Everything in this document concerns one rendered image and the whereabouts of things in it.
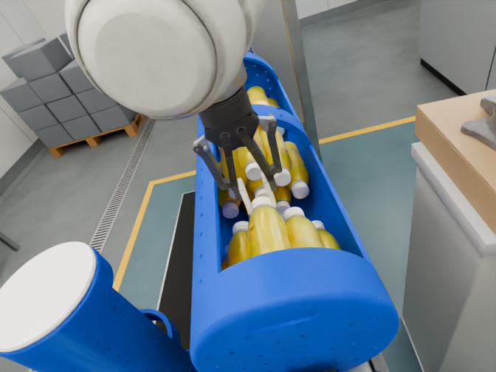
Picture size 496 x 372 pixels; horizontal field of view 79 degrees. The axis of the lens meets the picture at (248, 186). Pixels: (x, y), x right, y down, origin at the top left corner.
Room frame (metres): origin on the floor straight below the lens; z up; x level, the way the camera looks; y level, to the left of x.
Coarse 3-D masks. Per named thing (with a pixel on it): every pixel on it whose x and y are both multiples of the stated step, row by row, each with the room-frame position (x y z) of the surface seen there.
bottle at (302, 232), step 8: (296, 216) 0.36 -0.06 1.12; (304, 216) 0.37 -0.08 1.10; (288, 224) 0.35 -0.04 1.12; (296, 224) 0.34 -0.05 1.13; (304, 224) 0.33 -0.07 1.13; (312, 224) 0.34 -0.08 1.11; (288, 232) 0.33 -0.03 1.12; (296, 232) 0.32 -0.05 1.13; (304, 232) 0.32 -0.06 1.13; (312, 232) 0.32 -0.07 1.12; (296, 240) 0.31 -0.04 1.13; (304, 240) 0.30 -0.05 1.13; (312, 240) 0.30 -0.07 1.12; (320, 240) 0.31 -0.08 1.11
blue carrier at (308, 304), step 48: (336, 192) 0.38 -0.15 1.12; (192, 288) 0.27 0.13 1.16; (240, 288) 0.20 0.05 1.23; (288, 288) 0.17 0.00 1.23; (336, 288) 0.16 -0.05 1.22; (384, 288) 0.18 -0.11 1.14; (192, 336) 0.20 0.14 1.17; (240, 336) 0.17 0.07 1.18; (288, 336) 0.16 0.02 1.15; (336, 336) 0.15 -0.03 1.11; (384, 336) 0.15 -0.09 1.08
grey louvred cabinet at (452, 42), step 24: (432, 0) 2.42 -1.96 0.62; (456, 0) 2.08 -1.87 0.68; (480, 0) 1.81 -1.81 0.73; (432, 24) 2.38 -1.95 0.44; (456, 24) 2.03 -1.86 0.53; (480, 24) 1.76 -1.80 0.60; (432, 48) 2.34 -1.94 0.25; (456, 48) 1.99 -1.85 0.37; (480, 48) 1.71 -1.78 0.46; (432, 72) 2.36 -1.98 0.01; (456, 72) 1.94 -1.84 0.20; (480, 72) 1.66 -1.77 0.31
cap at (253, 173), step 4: (252, 164) 0.52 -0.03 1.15; (256, 164) 0.51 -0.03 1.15; (248, 168) 0.51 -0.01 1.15; (252, 168) 0.51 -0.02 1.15; (256, 168) 0.50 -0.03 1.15; (260, 168) 0.50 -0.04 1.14; (248, 172) 0.51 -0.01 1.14; (252, 172) 0.51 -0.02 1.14; (256, 172) 0.50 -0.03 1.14; (260, 172) 0.50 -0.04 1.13; (248, 176) 0.51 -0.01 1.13; (252, 176) 0.51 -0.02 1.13; (256, 176) 0.51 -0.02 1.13; (260, 176) 0.50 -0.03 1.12; (252, 180) 0.51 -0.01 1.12; (256, 180) 0.51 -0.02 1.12
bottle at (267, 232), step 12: (264, 204) 0.38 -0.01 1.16; (252, 216) 0.36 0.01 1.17; (264, 216) 0.34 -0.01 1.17; (276, 216) 0.34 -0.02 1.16; (252, 228) 0.33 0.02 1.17; (264, 228) 0.32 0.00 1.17; (276, 228) 0.32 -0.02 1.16; (252, 240) 0.32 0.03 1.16; (264, 240) 0.30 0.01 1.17; (276, 240) 0.29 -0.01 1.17; (288, 240) 0.30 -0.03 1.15; (252, 252) 0.30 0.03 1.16; (264, 252) 0.28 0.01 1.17
